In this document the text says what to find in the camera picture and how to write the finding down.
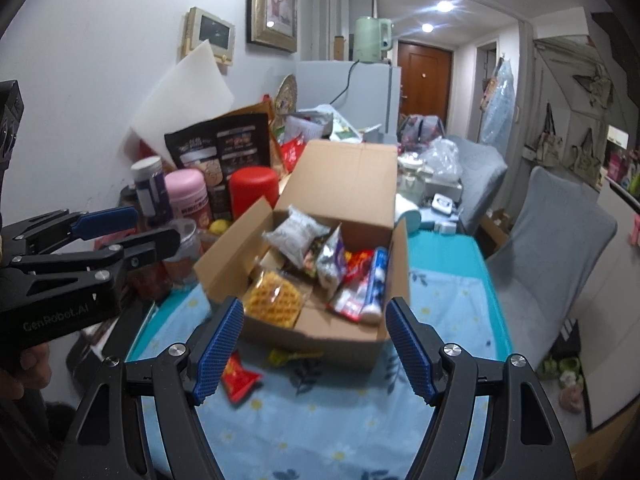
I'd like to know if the white refrigerator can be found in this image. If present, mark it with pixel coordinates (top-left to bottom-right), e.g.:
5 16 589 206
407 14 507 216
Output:
297 60 402 143

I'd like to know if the white grey snack packet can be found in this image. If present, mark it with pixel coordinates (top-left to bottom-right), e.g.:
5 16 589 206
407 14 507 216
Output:
262 206 331 266

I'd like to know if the small red packet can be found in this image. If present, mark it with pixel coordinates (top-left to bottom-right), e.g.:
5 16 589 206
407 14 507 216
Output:
220 352 263 403

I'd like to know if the small cream frame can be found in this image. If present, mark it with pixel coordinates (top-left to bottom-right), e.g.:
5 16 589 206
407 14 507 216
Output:
179 6 237 67

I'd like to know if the hanging tote bag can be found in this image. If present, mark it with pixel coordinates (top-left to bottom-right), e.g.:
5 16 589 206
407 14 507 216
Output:
572 127 603 186
537 102 566 168

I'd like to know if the hanging clear plastic bag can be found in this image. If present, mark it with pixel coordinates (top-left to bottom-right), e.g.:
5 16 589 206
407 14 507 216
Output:
480 55 516 143

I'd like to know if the black kettle cable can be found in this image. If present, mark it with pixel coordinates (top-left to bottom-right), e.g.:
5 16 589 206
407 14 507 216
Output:
327 60 361 108

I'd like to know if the red gift bag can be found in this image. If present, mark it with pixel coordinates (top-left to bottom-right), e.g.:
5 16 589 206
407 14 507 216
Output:
280 135 307 173

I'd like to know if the silver snack packet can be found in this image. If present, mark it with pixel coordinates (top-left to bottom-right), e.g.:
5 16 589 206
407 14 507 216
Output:
315 225 348 291

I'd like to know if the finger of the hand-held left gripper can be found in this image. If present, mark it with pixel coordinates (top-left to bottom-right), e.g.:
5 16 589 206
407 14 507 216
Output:
12 206 140 256
10 226 181 297

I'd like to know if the green yellow lollipop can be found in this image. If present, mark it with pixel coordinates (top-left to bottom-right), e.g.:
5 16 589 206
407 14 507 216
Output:
267 349 325 365

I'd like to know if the black snack bag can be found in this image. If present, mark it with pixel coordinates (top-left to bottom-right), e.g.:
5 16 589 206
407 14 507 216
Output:
164 112 273 211

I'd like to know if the grey chair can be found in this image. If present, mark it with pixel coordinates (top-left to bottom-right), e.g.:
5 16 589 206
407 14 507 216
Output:
486 166 618 373

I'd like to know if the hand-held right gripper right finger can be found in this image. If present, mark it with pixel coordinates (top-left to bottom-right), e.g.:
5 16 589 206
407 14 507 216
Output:
384 296 573 480

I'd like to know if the blue floral tablecloth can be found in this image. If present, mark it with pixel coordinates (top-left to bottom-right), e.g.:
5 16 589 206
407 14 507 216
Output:
122 232 516 480

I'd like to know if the green electric kettle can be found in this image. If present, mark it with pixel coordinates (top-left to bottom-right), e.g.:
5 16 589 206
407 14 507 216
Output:
354 16 394 64

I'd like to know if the gold framed picture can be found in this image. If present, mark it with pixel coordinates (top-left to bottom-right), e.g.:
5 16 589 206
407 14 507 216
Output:
246 0 299 53

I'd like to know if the red lidded container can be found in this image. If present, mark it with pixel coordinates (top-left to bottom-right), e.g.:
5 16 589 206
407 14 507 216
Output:
229 166 279 221

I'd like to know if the decorative plate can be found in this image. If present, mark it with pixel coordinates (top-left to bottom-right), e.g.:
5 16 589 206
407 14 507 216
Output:
274 74 299 113

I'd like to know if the pink jar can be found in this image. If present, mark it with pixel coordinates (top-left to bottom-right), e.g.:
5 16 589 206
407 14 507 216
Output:
164 169 208 221

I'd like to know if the brown door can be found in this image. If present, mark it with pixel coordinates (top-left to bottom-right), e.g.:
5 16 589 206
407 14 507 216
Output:
397 40 453 128

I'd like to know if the red yellow snack packet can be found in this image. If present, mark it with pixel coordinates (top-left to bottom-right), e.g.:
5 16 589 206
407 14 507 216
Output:
327 249 383 322

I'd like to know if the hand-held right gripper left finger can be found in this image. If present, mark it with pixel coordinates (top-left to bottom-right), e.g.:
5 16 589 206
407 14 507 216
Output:
55 296 246 480

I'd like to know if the white lid purple jar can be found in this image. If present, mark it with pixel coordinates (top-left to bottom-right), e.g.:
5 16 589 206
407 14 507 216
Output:
131 156 168 223

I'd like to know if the cardboard box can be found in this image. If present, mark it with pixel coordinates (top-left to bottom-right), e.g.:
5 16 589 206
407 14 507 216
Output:
194 140 412 372

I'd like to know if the crumpled clear plastic bag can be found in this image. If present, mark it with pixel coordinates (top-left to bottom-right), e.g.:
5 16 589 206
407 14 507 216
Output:
422 136 463 183

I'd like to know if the person's left hand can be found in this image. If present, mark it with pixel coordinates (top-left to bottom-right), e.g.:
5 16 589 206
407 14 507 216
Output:
15 342 53 388

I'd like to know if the white foam board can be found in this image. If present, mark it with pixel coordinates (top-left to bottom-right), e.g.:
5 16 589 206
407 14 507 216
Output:
124 40 236 168

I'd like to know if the clear waffle packet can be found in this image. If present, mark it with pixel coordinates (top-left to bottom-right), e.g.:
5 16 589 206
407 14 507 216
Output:
243 269 311 328

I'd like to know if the blue white tube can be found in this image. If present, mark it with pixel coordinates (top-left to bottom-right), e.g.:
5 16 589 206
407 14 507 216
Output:
360 247 391 325

